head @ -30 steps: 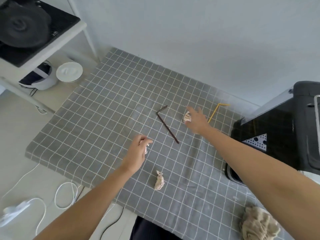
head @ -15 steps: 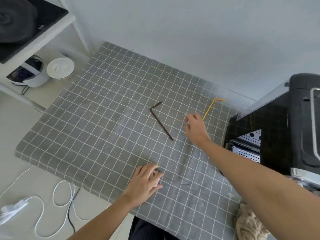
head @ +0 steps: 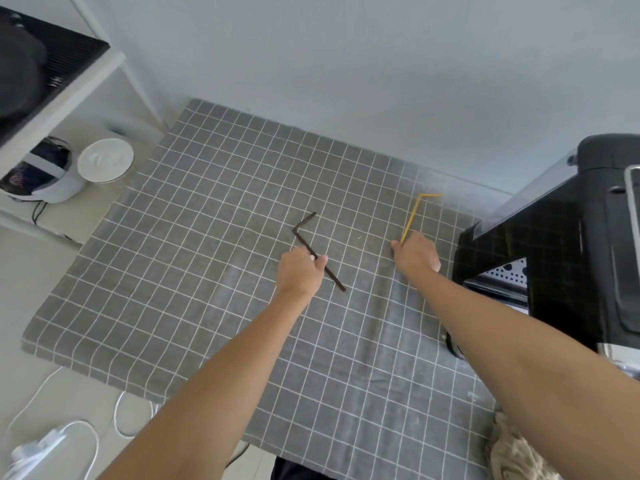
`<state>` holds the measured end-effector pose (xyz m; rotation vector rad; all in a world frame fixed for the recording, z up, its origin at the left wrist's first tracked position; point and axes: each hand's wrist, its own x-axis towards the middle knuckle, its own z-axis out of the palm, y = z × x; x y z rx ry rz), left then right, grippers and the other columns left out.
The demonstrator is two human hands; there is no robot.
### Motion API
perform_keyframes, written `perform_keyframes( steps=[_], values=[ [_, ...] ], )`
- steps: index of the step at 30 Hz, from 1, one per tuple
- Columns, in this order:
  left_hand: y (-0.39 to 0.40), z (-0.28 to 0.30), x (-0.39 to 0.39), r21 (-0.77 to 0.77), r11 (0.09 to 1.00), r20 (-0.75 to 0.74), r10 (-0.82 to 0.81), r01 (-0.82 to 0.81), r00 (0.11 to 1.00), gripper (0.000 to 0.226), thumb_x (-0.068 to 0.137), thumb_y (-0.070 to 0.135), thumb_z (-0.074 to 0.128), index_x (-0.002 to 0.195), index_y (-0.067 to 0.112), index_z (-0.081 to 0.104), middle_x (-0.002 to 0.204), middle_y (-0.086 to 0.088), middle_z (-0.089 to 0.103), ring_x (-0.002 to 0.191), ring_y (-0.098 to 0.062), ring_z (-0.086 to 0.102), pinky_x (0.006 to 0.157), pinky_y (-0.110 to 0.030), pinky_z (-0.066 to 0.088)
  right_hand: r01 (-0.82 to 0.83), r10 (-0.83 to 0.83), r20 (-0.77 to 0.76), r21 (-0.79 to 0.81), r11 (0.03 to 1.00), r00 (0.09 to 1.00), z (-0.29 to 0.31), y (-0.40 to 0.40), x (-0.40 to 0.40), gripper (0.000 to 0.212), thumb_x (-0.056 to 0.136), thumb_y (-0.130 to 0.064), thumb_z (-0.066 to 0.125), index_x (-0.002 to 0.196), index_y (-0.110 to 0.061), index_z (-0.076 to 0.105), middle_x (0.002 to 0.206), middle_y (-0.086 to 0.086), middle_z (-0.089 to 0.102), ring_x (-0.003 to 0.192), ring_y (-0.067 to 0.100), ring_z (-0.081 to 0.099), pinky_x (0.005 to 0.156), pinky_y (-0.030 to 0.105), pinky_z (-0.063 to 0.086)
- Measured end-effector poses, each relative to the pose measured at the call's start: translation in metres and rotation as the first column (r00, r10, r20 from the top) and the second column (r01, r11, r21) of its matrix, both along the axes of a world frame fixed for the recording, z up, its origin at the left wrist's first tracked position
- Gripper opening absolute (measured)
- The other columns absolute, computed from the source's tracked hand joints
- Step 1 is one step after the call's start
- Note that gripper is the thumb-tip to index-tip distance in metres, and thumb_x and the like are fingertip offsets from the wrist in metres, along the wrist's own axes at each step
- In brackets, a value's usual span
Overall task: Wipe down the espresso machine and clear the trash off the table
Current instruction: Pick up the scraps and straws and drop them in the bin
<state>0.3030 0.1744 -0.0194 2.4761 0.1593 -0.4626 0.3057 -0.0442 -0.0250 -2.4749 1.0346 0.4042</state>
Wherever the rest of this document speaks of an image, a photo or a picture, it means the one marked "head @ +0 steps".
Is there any white shelf unit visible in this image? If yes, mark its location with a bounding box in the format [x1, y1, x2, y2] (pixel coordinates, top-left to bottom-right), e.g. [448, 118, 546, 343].
[0, 0, 169, 245]

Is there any person's right hand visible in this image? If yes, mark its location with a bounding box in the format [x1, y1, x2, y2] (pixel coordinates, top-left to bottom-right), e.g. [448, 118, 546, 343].
[390, 231, 442, 283]

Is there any grey checked tablecloth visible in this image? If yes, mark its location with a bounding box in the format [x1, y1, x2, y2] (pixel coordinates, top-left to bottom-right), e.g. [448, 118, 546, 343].
[21, 98, 517, 476]

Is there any white headset device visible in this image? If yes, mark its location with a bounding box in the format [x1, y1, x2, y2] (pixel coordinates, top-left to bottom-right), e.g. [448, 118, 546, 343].
[0, 137, 89, 204]

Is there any white round lid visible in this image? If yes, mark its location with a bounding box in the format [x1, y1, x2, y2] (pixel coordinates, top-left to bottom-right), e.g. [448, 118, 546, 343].
[77, 138, 135, 184]

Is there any beige fluffy fabric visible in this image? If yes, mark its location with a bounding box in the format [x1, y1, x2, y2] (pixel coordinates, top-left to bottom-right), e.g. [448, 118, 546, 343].
[486, 410, 557, 480]

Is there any person's black clothing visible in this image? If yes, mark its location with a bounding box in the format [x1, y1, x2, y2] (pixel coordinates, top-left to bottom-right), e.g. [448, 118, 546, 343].
[270, 455, 332, 480]

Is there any white power adapter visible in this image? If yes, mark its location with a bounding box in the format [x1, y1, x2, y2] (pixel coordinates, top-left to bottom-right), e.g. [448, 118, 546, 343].
[9, 427, 67, 480]

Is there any person's left forearm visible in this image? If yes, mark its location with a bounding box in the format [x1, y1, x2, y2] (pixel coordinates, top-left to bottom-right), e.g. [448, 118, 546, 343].
[97, 287, 321, 480]

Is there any yellow bent straw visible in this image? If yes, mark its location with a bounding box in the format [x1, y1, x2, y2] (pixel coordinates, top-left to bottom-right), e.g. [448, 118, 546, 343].
[400, 194, 444, 245]

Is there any black round object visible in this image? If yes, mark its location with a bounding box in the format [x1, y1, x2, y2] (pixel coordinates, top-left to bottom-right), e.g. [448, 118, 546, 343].
[0, 17, 49, 121]

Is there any person's right forearm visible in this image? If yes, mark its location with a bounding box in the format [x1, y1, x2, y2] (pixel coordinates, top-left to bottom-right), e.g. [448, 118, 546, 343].
[407, 269, 640, 480]

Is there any brown bent straw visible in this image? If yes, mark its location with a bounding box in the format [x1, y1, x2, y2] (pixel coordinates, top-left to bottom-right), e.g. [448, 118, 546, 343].
[292, 211, 347, 292]

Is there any white cable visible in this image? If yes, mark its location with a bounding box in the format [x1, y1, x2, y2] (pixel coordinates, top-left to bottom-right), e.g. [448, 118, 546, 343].
[0, 366, 162, 480]

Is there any person's left hand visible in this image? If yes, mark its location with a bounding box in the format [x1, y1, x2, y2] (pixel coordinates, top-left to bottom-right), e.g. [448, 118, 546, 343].
[275, 246, 330, 300]

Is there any black coffee machine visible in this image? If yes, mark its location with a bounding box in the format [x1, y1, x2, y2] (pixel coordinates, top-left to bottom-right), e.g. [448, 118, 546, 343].
[446, 134, 640, 381]

